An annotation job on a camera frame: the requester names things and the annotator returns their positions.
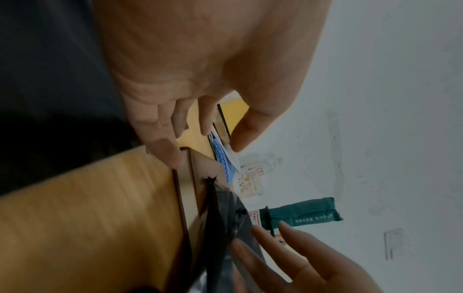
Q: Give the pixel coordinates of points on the black plastic bag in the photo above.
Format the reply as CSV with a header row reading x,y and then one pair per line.
x,y
224,229

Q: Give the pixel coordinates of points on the white wall socket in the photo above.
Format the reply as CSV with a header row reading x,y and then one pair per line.
x,y
393,243

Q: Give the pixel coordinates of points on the person's dark shirt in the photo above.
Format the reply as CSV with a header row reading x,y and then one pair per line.
x,y
54,85

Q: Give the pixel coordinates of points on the black framed panel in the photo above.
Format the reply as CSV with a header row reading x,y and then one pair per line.
x,y
223,123

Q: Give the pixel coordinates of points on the person's right hand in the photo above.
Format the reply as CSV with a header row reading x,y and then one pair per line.
x,y
325,274

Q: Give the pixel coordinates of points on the person's left hand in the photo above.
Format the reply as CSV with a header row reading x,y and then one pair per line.
x,y
202,48

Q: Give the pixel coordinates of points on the wooden box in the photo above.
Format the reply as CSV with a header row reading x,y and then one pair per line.
x,y
190,186

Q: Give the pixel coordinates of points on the blue patterned packet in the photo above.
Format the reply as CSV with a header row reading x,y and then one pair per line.
x,y
222,156

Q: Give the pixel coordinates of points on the clear plastic bottle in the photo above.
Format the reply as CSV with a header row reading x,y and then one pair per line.
x,y
266,164

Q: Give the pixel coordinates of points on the green folded umbrella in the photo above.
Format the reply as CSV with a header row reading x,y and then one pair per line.
x,y
307,214

